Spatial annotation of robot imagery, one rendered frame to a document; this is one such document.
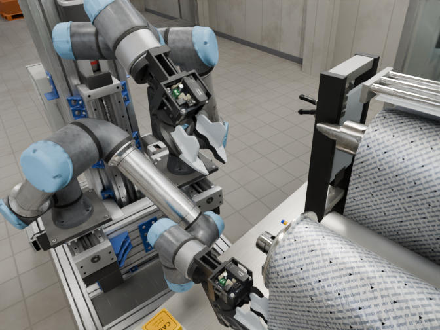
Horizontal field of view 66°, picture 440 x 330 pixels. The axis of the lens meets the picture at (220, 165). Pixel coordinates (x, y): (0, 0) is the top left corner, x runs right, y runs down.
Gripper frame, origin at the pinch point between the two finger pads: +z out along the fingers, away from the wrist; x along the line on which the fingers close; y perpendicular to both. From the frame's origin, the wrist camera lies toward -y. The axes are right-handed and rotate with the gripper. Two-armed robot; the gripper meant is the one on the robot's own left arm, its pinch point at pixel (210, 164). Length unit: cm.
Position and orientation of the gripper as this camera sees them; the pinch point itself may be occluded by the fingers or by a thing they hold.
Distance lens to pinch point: 57.9
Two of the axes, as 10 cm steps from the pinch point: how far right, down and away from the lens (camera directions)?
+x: 7.1, -4.5, 5.5
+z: 5.8, 8.1, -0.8
